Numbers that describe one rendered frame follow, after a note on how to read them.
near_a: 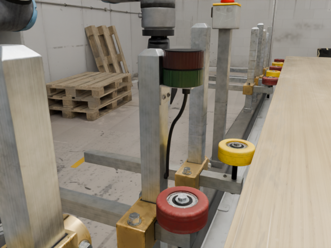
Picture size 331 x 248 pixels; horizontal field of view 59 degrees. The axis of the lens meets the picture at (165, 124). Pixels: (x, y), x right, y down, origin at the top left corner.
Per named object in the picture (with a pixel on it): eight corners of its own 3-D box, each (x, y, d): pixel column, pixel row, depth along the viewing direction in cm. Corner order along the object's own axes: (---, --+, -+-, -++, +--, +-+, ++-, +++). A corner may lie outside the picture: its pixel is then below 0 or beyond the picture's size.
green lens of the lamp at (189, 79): (155, 85, 42) (155, 70, 41) (171, 78, 47) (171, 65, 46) (195, 88, 39) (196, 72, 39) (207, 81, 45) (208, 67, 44)
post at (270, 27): (261, 83, 253) (267, 25, 238) (262, 83, 256) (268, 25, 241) (265, 83, 251) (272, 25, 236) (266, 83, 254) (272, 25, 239)
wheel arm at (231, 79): (204, 81, 191) (205, 75, 189) (206, 80, 194) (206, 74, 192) (275, 86, 175) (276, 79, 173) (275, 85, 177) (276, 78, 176)
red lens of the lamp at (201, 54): (155, 67, 41) (155, 51, 40) (171, 63, 46) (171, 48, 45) (196, 70, 39) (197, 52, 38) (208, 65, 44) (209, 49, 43)
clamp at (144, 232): (116, 250, 46) (115, 223, 44) (153, 204, 58) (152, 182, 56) (148, 260, 44) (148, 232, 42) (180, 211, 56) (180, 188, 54)
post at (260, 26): (249, 102, 187) (257, 23, 172) (250, 101, 190) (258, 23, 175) (255, 102, 186) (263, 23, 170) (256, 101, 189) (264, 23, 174)
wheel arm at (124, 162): (84, 165, 82) (82, 151, 81) (91, 160, 85) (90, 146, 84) (240, 198, 66) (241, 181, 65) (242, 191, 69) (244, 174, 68)
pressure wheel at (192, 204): (148, 267, 46) (147, 204, 42) (167, 235, 53) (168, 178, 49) (197, 283, 43) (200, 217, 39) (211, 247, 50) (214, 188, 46)
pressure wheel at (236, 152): (229, 201, 63) (233, 152, 59) (209, 184, 70) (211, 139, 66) (258, 192, 66) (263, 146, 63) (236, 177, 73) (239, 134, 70)
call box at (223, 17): (211, 31, 85) (212, 3, 83) (216, 31, 92) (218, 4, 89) (235, 31, 83) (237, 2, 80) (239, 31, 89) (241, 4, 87)
